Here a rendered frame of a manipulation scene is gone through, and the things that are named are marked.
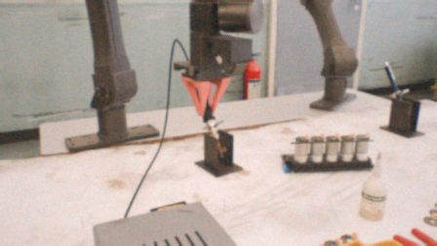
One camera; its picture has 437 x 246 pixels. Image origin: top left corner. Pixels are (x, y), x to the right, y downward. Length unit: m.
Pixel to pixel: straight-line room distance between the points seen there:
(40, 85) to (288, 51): 2.13
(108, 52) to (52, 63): 2.38
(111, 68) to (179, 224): 0.49
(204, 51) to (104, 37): 0.24
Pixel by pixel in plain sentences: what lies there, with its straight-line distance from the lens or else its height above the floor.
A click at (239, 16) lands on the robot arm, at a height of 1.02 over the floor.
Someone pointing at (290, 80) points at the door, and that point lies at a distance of 3.85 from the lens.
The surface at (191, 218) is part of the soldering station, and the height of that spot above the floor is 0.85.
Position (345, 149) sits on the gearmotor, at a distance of 0.75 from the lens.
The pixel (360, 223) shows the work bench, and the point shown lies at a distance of 0.61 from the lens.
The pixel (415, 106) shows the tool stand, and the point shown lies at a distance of 1.02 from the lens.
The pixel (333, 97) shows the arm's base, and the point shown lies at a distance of 1.20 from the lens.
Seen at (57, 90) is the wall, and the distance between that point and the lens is 3.24.
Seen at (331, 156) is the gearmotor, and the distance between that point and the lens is 0.74.
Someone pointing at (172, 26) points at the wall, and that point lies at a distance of 3.32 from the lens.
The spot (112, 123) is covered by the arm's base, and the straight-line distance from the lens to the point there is 0.87.
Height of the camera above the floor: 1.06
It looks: 18 degrees down
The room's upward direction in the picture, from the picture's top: straight up
